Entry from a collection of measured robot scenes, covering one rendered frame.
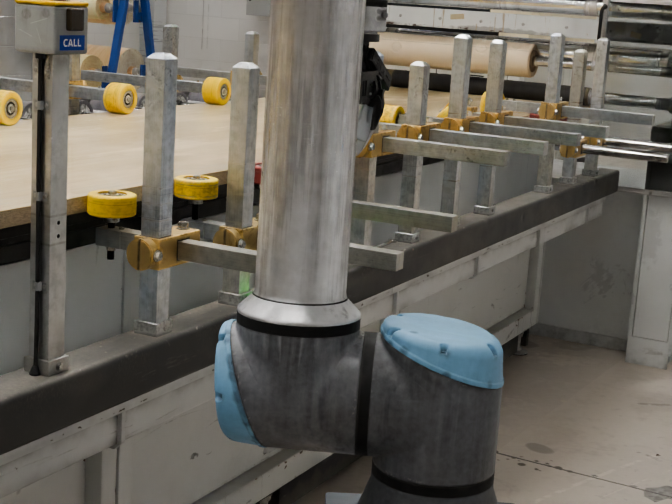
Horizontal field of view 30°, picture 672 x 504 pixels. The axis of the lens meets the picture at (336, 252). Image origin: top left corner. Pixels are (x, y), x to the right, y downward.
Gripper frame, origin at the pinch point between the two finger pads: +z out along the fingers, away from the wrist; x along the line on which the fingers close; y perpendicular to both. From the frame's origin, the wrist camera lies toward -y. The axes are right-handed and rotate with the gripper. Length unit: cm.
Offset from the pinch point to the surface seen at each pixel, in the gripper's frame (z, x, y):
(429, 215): 13.1, 8.2, -16.6
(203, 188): 9.4, -25.7, 8.6
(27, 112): 17, -163, -109
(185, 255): 15.9, -13.5, 32.9
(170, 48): -6, -122, -125
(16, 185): 9, -47, 33
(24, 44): -17, -20, 65
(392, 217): 14.6, 0.7, -16.8
